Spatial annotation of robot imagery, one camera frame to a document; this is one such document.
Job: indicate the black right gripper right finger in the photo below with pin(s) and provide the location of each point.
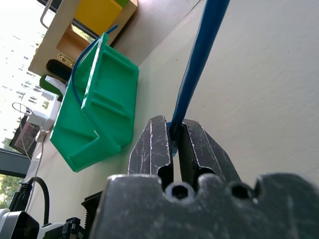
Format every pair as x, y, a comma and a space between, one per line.
199, 152

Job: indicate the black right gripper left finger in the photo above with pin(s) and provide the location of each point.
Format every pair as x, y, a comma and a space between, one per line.
149, 149

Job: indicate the green plastic bin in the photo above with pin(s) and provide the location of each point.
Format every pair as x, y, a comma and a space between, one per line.
109, 99

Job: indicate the black ribbed block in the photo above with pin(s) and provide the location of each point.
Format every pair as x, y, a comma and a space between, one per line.
92, 214

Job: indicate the white power adapter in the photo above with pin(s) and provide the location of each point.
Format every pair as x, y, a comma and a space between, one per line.
41, 118

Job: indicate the dark green and white object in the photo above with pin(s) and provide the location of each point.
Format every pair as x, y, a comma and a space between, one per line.
51, 84

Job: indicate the gold perforated metal strip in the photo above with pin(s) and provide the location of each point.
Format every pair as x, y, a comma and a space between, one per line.
65, 59

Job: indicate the dark framed screen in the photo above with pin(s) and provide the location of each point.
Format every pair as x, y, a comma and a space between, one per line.
23, 139

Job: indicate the wooden organizer box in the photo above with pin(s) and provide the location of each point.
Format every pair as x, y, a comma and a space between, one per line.
62, 37

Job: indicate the yellow box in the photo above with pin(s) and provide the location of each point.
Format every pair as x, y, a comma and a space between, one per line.
99, 15

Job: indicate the dark window frame bar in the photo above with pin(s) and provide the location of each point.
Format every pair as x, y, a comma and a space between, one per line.
12, 161

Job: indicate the grey and black camera device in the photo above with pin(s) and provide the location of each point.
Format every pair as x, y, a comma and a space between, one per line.
17, 224

